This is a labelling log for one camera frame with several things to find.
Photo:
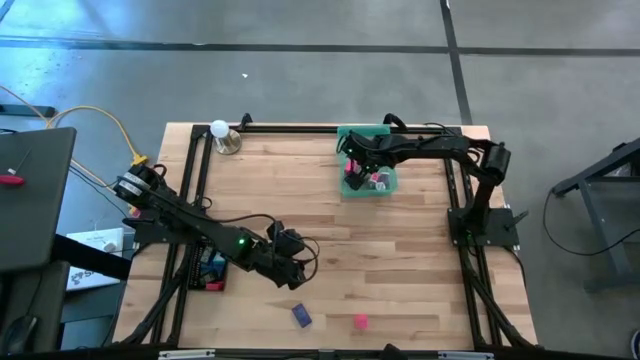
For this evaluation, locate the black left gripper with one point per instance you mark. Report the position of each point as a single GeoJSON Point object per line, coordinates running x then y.
{"type": "Point", "coordinates": [287, 272]}

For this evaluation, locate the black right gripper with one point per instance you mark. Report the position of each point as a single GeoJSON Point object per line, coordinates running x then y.
{"type": "Point", "coordinates": [367, 155]}

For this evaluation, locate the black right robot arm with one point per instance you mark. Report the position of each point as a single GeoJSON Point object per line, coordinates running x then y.
{"type": "Point", "coordinates": [450, 145]}

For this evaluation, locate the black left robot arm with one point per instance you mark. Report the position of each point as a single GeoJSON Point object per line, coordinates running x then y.
{"type": "Point", "coordinates": [200, 227]}

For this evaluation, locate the teal translucent plastic bin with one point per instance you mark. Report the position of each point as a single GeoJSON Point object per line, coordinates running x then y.
{"type": "Point", "coordinates": [392, 189]}

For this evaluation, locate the dark blue power bank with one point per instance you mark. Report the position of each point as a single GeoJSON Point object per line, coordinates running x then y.
{"type": "Point", "coordinates": [301, 315]}

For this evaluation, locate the black storage bin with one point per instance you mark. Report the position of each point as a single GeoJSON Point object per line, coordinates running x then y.
{"type": "Point", "coordinates": [200, 280]}

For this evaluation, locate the silver aluminium extrusion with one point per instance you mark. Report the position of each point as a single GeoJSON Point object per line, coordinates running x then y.
{"type": "Point", "coordinates": [185, 354]}
{"type": "Point", "coordinates": [465, 355]}

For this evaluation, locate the light bulb on brass base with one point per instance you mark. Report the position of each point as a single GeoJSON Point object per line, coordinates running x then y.
{"type": "Point", "coordinates": [227, 142]}

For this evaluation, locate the yellow plug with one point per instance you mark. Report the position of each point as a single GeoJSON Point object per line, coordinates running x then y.
{"type": "Point", "coordinates": [139, 161]}

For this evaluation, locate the white paper sheet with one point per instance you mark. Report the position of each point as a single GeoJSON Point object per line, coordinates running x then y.
{"type": "Point", "coordinates": [92, 239]}

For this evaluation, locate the black metal stand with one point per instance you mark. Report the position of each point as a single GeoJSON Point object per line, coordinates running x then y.
{"type": "Point", "coordinates": [600, 220]}

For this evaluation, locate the black side desk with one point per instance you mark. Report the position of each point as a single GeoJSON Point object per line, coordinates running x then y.
{"type": "Point", "coordinates": [35, 210]}

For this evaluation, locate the black computer mouse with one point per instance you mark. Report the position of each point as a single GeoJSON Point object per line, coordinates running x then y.
{"type": "Point", "coordinates": [20, 332]}

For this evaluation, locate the black floor bar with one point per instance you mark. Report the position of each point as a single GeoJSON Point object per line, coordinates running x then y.
{"type": "Point", "coordinates": [25, 110]}

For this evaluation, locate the person's shoe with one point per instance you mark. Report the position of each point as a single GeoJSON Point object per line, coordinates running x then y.
{"type": "Point", "coordinates": [636, 345]}

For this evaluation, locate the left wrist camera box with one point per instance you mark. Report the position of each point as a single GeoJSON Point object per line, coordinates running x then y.
{"type": "Point", "coordinates": [290, 242]}

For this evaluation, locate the black aluminium table frame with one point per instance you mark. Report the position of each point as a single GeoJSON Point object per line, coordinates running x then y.
{"type": "Point", "coordinates": [300, 129]}

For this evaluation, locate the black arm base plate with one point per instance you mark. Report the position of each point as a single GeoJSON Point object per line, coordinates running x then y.
{"type": "Point", "coordinates": [505, 235]}

